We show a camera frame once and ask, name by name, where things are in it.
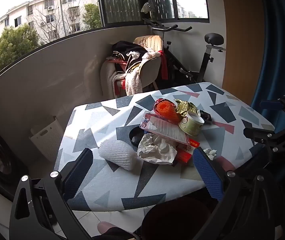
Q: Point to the white foam fruit net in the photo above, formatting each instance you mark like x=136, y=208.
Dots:
x=117, y=155

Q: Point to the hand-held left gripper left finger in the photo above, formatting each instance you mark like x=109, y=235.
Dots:
x=78, y=172

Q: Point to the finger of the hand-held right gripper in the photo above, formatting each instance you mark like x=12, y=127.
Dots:
x=282, y=142
x=270, y=104

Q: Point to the pink slipper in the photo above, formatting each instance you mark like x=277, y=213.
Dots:
x=106, y=228

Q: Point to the beige armchair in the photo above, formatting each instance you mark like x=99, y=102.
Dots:
x=150, y=70

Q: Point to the gold foil wrapper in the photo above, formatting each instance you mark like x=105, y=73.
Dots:
x=186, y=107

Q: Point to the white fluffy blanket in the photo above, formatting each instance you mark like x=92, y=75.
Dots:
x=133, y=81

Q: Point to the cream throw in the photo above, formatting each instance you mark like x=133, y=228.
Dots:
x=108, y=77

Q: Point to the white laundry basket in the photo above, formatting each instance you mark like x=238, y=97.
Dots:
x=47, y=140

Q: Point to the black round lid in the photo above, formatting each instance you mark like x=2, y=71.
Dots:
x=133, y=138

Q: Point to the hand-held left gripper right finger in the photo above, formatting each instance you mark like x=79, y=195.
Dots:
x=208, y=172

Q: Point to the dark striped jacket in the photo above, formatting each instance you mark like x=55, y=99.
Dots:
x=127, y=52

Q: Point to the red cloth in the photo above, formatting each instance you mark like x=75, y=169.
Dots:
x=163, y=65

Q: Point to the small crumpled paper scrap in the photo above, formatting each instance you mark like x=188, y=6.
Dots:
x=210, y=153

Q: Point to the dark snack wrapper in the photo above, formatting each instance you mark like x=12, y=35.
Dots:
x=205, y=116

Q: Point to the dark framed window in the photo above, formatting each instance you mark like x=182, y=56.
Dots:
x=117, y=2

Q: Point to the green tree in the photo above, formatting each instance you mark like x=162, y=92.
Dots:
x=12, y=45
x=92, y=16

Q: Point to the red foil wrapper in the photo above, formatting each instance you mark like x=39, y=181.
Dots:
x=155, y=105

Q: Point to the orange foam fruit net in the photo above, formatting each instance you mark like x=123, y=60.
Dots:
x=167, y=110

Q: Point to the black exercise bike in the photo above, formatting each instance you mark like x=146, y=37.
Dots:
x=177, y=65

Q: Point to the geometric patterned table cover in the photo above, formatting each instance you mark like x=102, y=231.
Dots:
x=95, y=120

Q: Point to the white apartment building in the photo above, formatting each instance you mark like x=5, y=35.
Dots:
x=47, y=12

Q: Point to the red paper packet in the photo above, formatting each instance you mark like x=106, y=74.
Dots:
x=185, y=153

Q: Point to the small round tin can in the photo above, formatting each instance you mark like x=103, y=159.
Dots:
x=190, y=125

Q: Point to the dark red trash bin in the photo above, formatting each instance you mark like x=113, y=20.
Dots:
x=177, y=220

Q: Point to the crumpled beige paper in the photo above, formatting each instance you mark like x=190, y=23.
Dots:
x=155, y=150

